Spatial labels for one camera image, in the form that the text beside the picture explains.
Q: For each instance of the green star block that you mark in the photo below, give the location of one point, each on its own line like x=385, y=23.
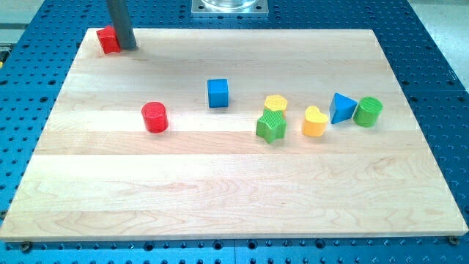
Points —
x=271, y=125

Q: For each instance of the blue cube block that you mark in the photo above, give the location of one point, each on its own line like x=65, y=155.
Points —
x=218, y=93

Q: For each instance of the red star block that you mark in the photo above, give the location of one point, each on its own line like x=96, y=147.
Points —
x=108, y=40

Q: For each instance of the yellow hexagon block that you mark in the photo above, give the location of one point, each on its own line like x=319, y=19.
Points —
x=276, y=103

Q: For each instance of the yellow heart block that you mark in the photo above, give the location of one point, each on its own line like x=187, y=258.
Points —
x=315, y=122

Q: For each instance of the red cylinder block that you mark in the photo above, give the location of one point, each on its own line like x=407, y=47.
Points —
x=155, y=117

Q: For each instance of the blue triangle block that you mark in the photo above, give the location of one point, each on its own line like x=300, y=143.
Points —
x=341, y=108

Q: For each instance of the green cylinder block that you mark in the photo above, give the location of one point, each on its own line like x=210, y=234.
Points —
x=367, y=111

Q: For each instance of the light wooden board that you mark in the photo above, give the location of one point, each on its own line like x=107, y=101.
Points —
x=97, y=174

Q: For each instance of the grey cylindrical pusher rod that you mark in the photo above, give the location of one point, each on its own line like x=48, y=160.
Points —
x=120, y=17

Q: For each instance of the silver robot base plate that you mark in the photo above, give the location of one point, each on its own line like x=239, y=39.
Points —
x=229, y=8

